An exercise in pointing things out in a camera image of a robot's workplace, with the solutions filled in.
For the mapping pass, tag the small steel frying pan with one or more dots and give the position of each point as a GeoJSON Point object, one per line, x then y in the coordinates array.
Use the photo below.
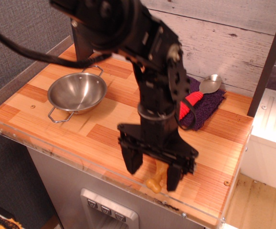
{"type": "Point", "coordinates": [77, 93]}

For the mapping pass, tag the yellow plastic chicken drumstick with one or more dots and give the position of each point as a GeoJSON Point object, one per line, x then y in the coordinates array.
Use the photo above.
{"type": "Point", "coordinates": [161, 172]}

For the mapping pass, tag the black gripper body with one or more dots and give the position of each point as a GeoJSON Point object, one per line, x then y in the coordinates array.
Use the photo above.
{"type": "Point", "coordinates": [157, 136]}

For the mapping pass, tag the dark right frame post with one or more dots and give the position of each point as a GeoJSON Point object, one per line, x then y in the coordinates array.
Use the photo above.
{"type": "Point", "coordinates": [263, 80]}

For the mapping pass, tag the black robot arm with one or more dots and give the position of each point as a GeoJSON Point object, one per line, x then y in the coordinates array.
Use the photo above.
{"type": "Point", "coordinates": [127, 28]}

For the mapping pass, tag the silver dispenser button panel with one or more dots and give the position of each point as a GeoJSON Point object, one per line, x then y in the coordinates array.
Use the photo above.
{"type": "Point", "coordinates": [103, 213]}

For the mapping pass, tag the purple folded cloth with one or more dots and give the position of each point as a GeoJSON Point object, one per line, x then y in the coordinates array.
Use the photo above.
{"type": "Point", "coordinates": [205, 104]}

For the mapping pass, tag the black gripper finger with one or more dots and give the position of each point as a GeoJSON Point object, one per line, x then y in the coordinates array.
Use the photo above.
{"type": "Point", "coordinates": [173, 177]}
{"type": "Point", "coordinates": [133, 158]}

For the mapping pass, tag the yellow black object bottom left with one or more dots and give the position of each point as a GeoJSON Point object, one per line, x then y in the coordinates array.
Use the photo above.
{"type": "Point", "coordinates": [9, 224]}

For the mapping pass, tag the red handled metal spoon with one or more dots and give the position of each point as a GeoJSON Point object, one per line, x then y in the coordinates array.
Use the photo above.
{"type": "Point", "coordinates": [208, 85]}

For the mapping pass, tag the clear acrylic edge guard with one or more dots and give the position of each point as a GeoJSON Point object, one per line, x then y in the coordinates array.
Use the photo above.
{"type": "Point", "coordinates": [200, 199]}

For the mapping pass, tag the dark left frame post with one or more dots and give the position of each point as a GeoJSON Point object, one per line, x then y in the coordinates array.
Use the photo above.
{"type": "Point", "coordinates": [83, 48]}

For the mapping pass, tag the dark frame post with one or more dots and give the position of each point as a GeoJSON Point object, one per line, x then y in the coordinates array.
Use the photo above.
{"type": "Point", "coordinates": [83, 48]}
{"type": "Point", "coordinates": [263, 80]}

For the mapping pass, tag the silver toy kitchen cabinet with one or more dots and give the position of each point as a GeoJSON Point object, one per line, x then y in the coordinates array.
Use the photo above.
{"type": "Point", "coordinates": [64, 182]}

